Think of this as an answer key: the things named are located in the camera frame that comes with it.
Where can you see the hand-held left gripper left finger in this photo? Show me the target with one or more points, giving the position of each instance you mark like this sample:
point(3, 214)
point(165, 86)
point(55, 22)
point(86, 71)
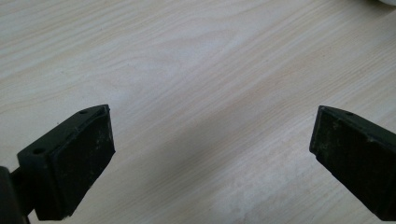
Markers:
point(71, 161)

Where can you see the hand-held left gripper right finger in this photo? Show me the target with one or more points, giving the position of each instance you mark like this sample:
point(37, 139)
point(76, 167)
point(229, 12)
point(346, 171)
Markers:
point(355, 155)

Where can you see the white round object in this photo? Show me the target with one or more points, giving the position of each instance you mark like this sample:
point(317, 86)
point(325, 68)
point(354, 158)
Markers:
point(388, 2)

